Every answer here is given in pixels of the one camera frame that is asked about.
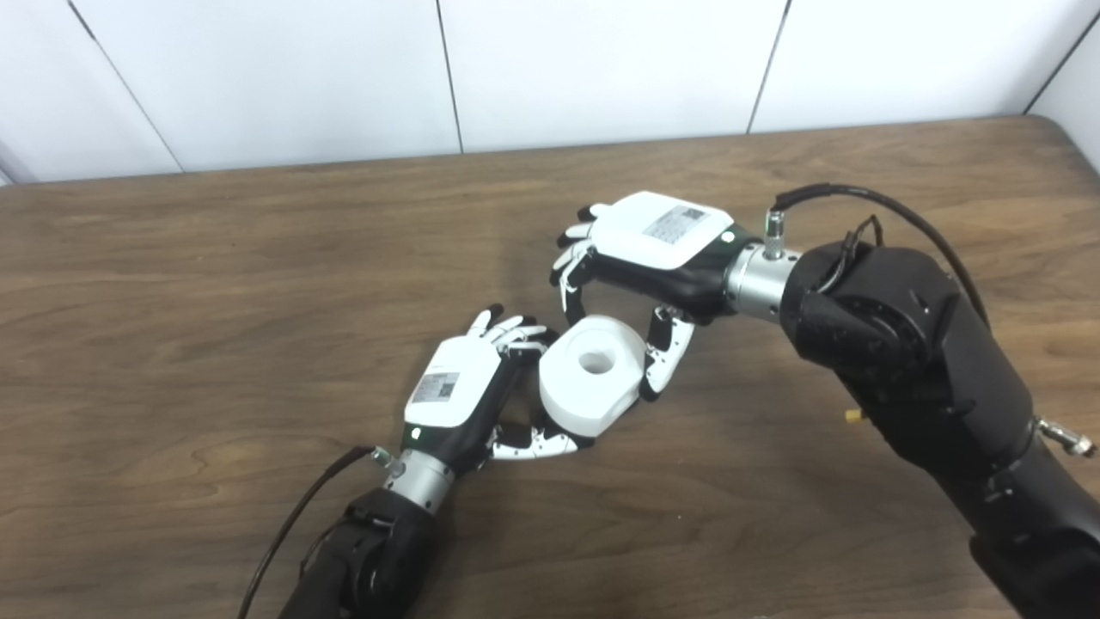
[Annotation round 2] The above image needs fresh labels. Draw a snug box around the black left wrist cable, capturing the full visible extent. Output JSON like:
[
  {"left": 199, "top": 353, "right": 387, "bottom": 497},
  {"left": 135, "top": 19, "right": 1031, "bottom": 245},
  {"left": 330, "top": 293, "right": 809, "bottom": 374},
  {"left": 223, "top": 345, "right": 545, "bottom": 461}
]
[{"left": 236, "top": 445, "right": 379, "bottom": 619}]

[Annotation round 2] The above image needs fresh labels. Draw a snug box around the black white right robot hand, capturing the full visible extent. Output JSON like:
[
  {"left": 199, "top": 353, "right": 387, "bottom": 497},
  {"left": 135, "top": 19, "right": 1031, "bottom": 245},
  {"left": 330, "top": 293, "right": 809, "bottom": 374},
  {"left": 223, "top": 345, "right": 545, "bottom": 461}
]
[{"left": 550, "top": 191, "right": 749, "bottom": 403}]

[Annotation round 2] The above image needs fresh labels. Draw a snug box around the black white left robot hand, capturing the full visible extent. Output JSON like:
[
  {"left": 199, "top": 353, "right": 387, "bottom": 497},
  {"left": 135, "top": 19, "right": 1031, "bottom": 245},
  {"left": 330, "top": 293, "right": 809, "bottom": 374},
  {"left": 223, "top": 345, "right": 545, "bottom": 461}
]
[{"left": 400, "top": 303, "right": 598, "bottom": 474}]

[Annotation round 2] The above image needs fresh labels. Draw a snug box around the round white plastic piece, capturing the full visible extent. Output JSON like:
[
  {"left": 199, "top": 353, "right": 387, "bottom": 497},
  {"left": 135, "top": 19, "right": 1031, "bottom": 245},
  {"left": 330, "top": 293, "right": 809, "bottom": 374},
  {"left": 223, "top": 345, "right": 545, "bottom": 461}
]
[{"left": 538, "top": 316, "right": 647, "bottom": 437}]

